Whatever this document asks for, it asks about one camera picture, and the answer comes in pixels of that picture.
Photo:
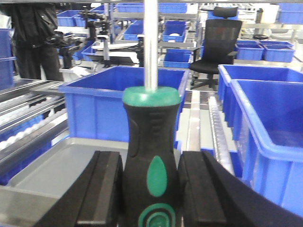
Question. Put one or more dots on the blue bin far right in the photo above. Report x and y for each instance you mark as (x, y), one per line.
(229, 72)

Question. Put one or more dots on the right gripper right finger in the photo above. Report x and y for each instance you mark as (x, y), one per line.
(212, 197)

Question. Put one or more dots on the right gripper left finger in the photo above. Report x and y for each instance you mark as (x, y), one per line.
(94, 199)

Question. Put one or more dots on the grey metal tray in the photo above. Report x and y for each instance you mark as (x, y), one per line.
(35, 189)

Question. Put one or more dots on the large blue plastic bin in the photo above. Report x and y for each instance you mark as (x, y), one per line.
(94, 103)

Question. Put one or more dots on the white robot station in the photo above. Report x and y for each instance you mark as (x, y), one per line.
(98, 26)

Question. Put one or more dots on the blue bin at right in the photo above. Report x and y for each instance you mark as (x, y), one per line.
(268, 131)

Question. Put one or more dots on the screwdriver green black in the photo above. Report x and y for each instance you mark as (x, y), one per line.
(150, 178)

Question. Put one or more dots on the person in black clothes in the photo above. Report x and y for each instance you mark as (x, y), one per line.
(34, 24)

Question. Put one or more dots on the black office chair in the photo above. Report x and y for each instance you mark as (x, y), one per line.
(221, 34)

